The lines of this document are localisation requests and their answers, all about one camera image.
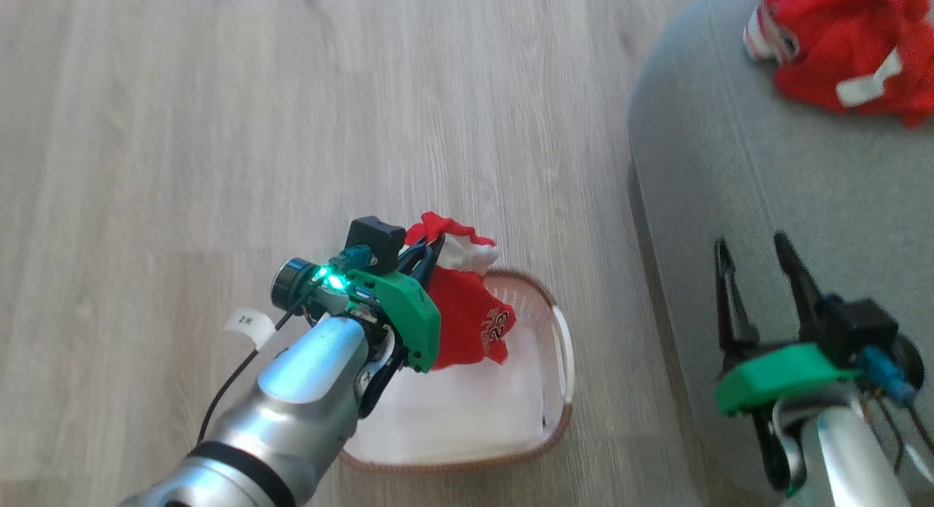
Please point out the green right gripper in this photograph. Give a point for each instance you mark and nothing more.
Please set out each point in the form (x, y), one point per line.
(781, 376)

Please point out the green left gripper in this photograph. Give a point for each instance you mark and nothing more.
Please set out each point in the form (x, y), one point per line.
(405, 306)

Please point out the red garment with number print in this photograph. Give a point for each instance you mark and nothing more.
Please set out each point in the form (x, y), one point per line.
(467, 324)

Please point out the red white striped jersey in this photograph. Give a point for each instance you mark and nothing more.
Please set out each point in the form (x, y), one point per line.
(832, 40)

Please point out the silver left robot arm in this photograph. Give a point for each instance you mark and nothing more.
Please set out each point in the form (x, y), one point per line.
(292, 397)

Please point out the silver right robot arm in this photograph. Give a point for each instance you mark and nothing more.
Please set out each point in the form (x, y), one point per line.
(850, 456)

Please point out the beige plastic laundry basket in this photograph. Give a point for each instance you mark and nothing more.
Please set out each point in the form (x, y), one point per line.
(474, 419)

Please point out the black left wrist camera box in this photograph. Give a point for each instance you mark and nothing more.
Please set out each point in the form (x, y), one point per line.
(373, 238)

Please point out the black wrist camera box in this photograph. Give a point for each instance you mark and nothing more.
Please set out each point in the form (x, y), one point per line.
(857, 328)
(373, 238)

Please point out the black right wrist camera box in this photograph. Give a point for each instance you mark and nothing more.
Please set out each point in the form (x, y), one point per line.
(857, 328)

